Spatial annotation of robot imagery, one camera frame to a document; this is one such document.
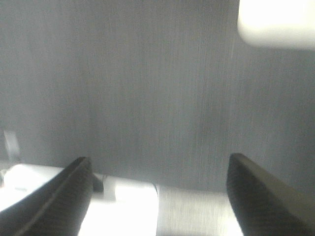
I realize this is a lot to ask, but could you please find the white storage box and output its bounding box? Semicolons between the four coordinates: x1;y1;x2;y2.
237;0;315;51

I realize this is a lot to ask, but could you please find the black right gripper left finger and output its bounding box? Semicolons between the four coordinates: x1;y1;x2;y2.
0;157;93;236

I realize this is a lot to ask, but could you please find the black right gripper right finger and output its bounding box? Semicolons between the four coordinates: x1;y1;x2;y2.
226;153;315;236

